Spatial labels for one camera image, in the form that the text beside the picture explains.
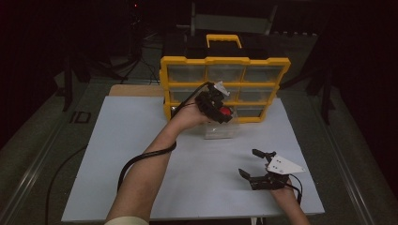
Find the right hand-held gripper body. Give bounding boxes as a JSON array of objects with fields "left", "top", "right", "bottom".
[{"left": 249, "top": 155, "right": 306, "bottom": 191}]

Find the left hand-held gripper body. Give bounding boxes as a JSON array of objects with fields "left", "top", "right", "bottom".
[{"left": 194, "top": 81, "right": 231, "bottom": 119}]

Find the clear plastic drawer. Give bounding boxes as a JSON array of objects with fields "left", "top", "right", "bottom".
[{"left": 203, "top": 116, "right": 240, "bottom": 141}]

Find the yellow drawer organizer cabinet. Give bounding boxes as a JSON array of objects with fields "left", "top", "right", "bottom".
[{"left": 159, "top": 33, "right": 292, "bottom": 124}]

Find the person's left hand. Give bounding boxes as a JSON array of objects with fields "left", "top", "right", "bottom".
[{"left": 170, "top": 102, "right": 214, "bottom": 134}]

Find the person's right hand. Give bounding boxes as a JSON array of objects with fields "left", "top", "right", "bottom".
[{"left": 269, "top": 185, "right": 297, "bottom": 202}]

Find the black stand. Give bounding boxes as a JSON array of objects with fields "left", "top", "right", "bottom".
[
  {"left": 308, "top": 18, "right": 337, "bottom": 126},
  {"left": 61, "top": 52, "right": 95, "bottom": 113}
]

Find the beige sleeve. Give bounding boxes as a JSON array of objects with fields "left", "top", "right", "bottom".
[{"left": 103, "top": 216, "right": 150, "bottom": 225}]

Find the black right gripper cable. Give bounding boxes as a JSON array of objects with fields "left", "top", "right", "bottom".
[{"left": 285, "top": 173, "right": 304, "bottom": 205}]

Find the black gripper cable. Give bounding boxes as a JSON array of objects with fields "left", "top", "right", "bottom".
[
  {"left": 116, "top": 82, "right": 214, "bottom": 192},
  {"left": 285, "top": 173, "right": 304, "bottom": 205}
]

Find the grey metal frame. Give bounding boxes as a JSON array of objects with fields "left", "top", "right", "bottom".
[{"left": 187, "top": 2, "right": 280, "bottom": 36}]

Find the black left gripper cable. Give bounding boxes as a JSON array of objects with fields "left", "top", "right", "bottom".
[{"left": 116, "top": 82, "right": 214, "bottom": 192}]

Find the black floor cable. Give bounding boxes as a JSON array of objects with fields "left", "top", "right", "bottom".
[{"left": 45, "top": 144, "right": 88, "bottom": 225}]

